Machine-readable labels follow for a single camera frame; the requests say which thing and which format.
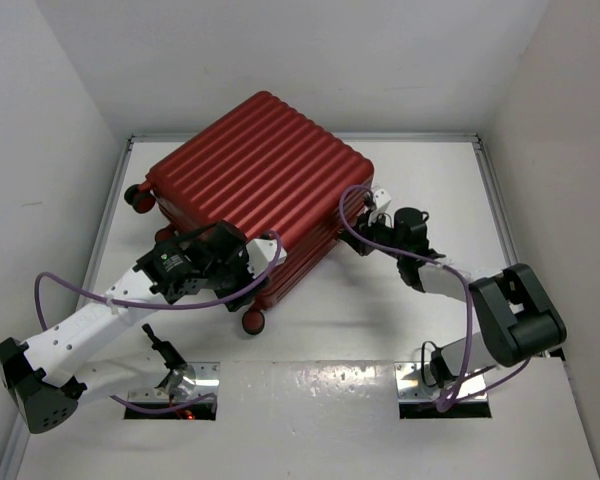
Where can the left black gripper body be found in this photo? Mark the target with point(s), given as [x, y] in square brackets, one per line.
[226, 279]

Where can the metal base plate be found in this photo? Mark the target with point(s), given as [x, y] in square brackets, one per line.
[415, 385]
[193, 381]

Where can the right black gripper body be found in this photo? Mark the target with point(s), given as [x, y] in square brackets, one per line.
[380, 233]

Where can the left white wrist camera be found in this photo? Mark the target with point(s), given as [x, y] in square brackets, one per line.
[261, 253]

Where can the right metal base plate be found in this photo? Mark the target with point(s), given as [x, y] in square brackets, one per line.
[415, 385]

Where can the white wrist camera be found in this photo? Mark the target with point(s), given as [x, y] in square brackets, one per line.
[380, 201]
[261, 253]

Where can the red suitcase blue lining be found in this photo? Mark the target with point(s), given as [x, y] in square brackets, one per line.
[262, 166]

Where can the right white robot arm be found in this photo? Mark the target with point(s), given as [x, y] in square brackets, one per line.
[517, 319]

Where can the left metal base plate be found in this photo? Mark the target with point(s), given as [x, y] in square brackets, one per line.
[193, 381]

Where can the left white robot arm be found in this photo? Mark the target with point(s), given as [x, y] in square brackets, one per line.
[106, 346]

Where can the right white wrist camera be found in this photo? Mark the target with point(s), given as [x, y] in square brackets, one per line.
[380, 201]

